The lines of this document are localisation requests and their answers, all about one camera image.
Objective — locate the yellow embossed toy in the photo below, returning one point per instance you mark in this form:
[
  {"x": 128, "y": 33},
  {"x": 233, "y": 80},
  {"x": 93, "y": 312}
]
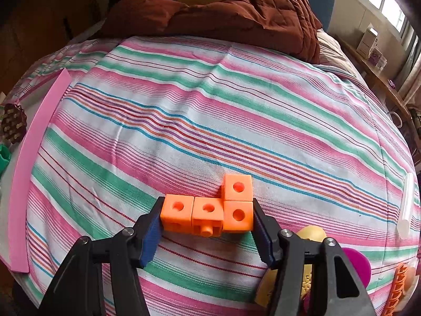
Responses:
[{"x": 312, "y": 233}]

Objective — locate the pink shallow cardboard box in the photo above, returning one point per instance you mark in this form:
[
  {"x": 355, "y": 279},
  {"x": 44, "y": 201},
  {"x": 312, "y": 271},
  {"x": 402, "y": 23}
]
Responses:
[{"x": 36, "y": 138}]

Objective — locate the white carton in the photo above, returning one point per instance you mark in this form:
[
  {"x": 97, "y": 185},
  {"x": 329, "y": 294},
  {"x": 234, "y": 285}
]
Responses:
[{"x": 366, "y": 41}]

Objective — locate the white plastic tube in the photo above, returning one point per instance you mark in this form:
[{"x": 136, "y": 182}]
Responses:
[{"x": 405, "y": 204}]

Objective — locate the magenta toy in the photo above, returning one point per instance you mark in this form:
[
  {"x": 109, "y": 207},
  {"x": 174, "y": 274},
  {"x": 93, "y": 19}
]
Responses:
[{"x": 357, "y": 266}]

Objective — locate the green toy press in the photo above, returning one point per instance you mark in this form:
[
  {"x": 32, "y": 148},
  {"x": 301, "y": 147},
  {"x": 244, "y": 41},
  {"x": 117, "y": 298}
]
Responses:
[{"x": 4, "y": 158}]

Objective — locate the orange toy comb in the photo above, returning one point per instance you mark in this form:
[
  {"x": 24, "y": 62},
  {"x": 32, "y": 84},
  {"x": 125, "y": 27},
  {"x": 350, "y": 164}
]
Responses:
[{"x": 399, "y": 289}]

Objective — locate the wooden shelf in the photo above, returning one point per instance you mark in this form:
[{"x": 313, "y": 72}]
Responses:
[{"x": 378, "y": 72}]

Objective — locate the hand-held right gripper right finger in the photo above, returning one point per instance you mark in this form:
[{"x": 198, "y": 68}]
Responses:
[{"x": 263, "y": 237}]

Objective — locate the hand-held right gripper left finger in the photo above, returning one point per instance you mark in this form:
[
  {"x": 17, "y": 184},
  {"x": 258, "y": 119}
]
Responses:
[{"x": 151, "y": 240}]

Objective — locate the brown toy mold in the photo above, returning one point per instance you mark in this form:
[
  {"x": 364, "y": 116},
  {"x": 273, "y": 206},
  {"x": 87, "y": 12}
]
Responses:
[{"x": 13, "y": 125}]

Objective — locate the pale pillow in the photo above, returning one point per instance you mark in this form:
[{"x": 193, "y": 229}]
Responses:
[{"x": 335, "y": 52}]

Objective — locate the beige curtain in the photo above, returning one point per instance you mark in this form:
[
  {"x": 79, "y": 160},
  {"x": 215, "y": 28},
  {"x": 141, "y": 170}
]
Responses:
[{"x": 411, "y": 72}]

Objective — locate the orange linked toy cubes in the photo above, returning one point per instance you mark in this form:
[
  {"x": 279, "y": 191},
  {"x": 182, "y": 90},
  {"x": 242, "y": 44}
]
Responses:
[{"x": 207, "y": 210}]

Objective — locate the brown quilt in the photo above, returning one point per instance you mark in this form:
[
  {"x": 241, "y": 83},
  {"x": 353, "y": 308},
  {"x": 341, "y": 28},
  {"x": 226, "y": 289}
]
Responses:
[{"x": 213, "y": 16}]

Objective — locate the wooden wardrobe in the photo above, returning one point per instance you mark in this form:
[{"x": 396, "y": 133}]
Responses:
[{"x": 33, "y": 39}]

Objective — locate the purple box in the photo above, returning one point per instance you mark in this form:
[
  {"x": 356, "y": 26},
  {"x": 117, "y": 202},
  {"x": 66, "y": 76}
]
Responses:
[{"x": 378, "y": 58}]

